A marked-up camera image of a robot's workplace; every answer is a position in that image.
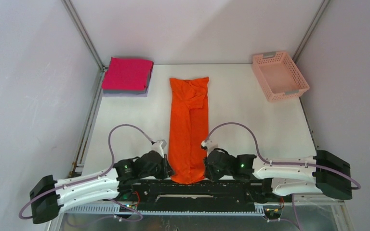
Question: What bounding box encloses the left aluminium corner post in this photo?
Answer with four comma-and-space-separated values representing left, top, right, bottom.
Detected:
61, 0, 106, 72

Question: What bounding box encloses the aluminium corner post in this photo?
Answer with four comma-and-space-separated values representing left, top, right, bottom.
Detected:
61, 0, 106, 72
292, 0, 331, 63

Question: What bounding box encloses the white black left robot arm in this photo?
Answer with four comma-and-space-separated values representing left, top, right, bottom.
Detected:
29, 151, 174, 224

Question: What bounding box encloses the pink plastic basket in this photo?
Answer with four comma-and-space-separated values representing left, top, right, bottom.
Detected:
252, 51, 310, 102

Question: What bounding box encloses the orange t shirt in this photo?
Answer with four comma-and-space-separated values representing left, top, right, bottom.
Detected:
168, 77, 210, 184

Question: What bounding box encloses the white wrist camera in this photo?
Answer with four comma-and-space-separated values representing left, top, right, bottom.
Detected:
151, 140, 167, 158
201, 139, 216, 151

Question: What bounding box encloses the right aluminium corner post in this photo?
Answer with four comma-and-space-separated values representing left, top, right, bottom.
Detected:
292, 0, 331, 63

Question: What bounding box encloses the folded magenta t shirt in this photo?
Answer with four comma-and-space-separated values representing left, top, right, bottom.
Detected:
102, 57, 154, 94

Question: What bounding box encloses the right controller board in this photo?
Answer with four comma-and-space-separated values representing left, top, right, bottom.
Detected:
264, 208, 282, 219

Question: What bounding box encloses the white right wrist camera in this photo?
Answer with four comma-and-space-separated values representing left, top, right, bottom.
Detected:
201, 139, 216, 151

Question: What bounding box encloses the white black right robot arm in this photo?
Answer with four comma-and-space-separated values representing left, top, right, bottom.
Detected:
204, 148, 353, 201

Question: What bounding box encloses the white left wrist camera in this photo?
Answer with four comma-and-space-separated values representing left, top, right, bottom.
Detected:
151, 140, 167, 158

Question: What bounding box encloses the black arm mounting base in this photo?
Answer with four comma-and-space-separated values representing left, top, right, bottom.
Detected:
115, 180, 291, 214

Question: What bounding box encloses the left controller board with leds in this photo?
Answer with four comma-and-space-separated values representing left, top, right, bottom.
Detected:
119, 205, 135, 213

